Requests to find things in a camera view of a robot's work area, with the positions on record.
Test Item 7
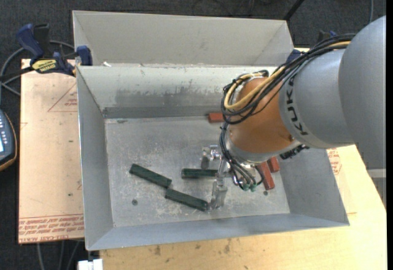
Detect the grey metal bin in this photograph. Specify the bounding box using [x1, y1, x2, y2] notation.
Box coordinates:
[72, 10, 351, 252]

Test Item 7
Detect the dark green flat block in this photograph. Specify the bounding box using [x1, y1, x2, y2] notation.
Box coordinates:
[164, 188, 210, 212]
[128, 163, 173, 189]
[181, 168, 219, 180]

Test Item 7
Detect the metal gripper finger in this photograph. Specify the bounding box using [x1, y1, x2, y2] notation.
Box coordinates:
[210, 181, 229, 211]
[200, 145, 222, 170]

